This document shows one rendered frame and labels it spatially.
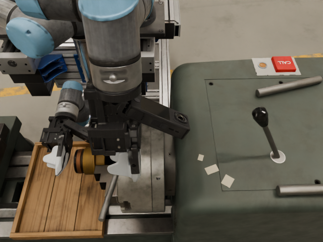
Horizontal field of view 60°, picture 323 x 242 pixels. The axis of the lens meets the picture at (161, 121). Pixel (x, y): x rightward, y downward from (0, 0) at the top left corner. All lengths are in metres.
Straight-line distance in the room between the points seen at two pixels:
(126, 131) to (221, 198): 0.31
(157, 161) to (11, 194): 0.67
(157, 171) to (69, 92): 0.47
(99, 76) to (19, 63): 0.88
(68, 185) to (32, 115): 1.49
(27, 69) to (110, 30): 0.93
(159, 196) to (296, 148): 0.37
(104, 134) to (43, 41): 0.44
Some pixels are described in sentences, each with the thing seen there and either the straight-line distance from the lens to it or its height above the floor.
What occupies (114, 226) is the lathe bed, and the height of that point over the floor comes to 0.86.
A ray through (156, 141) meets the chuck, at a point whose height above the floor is 1.23.
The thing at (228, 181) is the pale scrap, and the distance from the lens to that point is 0.68.
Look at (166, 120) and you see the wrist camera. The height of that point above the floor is 1.50.
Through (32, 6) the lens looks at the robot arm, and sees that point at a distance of 0.52.
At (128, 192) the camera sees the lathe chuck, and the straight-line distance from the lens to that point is 0.76.
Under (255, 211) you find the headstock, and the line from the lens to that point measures 0.68.
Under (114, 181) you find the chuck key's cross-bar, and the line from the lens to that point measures 0.60.
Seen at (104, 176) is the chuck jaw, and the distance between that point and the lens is 0.84.
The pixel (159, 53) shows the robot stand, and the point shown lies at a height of 0.23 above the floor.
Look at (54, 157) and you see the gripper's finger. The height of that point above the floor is 1.10.
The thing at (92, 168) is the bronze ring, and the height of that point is 1.10.
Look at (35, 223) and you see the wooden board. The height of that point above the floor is 0.89.
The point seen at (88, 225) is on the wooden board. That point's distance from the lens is 1.04.
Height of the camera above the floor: 1.86
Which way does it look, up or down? 55 degrees down
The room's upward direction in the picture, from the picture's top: straight up
